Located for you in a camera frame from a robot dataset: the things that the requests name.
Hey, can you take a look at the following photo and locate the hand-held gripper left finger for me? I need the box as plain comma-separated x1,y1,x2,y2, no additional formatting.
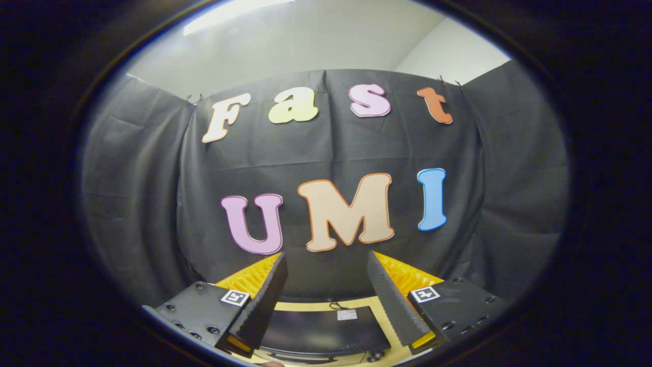
143,252,289,358

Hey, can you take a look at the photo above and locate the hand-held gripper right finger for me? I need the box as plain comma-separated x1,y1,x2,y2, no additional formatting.
366,251,510,357

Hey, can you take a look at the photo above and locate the black toaster oven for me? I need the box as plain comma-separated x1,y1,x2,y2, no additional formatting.
255,304,393,365

